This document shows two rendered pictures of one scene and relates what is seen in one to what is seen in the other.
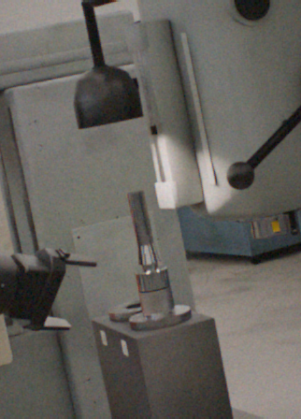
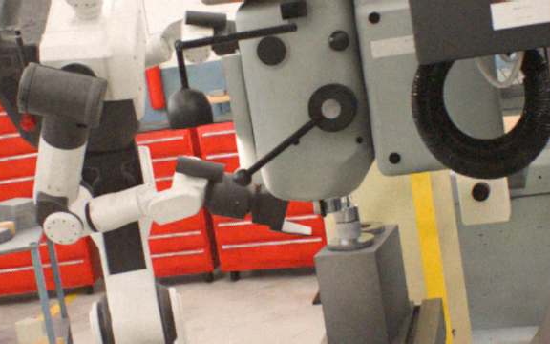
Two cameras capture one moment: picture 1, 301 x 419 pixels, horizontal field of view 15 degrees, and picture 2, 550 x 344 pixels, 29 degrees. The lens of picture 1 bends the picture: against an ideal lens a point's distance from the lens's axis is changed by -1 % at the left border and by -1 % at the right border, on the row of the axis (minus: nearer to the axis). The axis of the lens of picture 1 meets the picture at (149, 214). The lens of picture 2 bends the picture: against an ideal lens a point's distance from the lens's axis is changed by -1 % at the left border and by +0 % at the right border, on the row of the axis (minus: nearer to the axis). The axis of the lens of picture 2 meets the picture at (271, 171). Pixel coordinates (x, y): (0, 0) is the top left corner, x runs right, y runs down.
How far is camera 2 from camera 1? 1.12 m
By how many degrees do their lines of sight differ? 38
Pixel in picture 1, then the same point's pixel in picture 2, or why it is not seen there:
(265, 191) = (286, 185)
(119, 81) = (184, 102)
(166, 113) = (239, 120)
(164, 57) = (239, 81)
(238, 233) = not seen: outside the picture
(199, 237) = not seen: outside the picture
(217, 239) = not seen: outside the picture
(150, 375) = (323, 284)
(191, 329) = (355, 257)
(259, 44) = (277, 82)
